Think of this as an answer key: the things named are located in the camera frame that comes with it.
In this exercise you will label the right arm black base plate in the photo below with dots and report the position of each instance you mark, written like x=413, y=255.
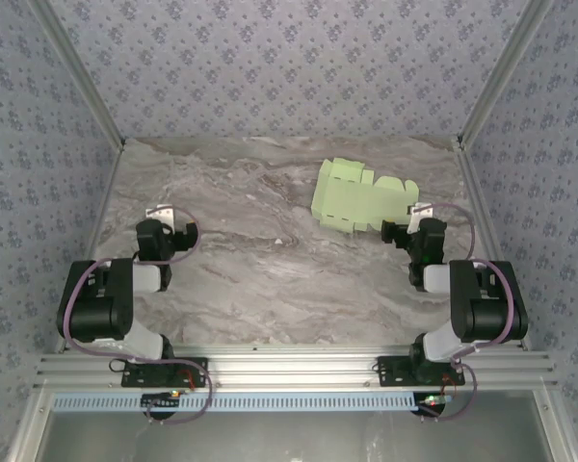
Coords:
x=390, y=373

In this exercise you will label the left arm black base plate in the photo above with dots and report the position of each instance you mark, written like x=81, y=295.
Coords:
x=197, y=373

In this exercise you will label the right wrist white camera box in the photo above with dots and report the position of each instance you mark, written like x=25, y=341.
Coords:
x=420, y=214

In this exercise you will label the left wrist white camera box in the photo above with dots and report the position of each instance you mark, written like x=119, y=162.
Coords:
x=160, y=214

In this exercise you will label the light green paper box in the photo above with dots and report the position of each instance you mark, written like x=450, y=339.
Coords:
x=347, y=197

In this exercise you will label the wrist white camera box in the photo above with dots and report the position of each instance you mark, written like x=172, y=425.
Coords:
x=160, y=214
x=420, y=214

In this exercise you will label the aluminium side rail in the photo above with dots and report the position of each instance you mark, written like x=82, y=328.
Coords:
x=102, y=202
x=474, y=192

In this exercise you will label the aluminium cross beam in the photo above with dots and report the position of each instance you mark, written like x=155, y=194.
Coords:
x=294, y=368

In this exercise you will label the aluminium frame post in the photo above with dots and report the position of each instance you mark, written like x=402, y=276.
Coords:
x=80, y=72
x=502, y=72

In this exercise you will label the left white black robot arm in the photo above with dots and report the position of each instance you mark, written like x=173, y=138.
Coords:
x=96, y=308

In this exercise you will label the black controller board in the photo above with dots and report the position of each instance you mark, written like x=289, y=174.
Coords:
x=159, y=402
x=431, y=406

